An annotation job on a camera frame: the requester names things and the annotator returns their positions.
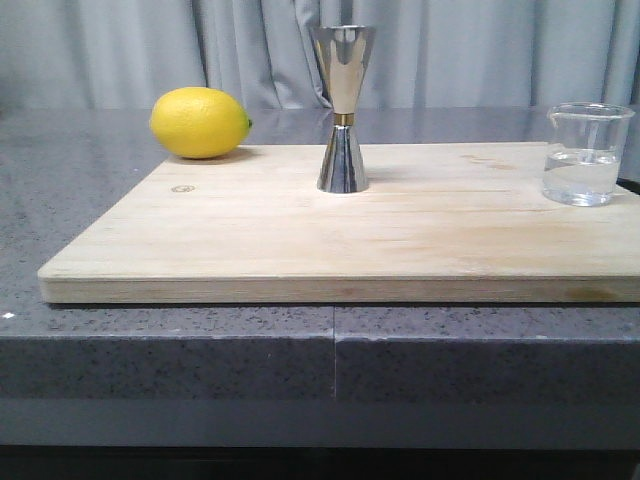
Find steel hourglass jigger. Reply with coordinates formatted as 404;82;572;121
311;25;376;194

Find clear glass beaker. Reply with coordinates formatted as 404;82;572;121
542;102;635;207

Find wooden cutting board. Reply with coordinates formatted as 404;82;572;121
38;142;639;303

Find yellow lemon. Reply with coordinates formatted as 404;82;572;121
149;87;252;159

